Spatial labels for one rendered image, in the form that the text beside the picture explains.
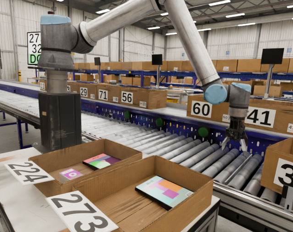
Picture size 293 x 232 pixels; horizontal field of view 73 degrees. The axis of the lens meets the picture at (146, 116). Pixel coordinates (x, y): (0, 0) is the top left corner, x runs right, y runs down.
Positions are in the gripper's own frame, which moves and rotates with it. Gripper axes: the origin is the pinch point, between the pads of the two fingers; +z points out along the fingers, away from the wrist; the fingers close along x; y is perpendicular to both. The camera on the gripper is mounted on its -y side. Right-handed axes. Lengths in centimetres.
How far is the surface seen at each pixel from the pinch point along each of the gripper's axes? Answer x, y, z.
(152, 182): -14, 53, 2
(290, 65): -28, -480, -76
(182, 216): 6, 64, 0
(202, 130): -27.9, -21.0, -2.2
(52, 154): -54, 73, -3
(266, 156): 17.7, 17.8, -8.0
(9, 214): -37, 95, 5
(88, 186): -23, 76, -2
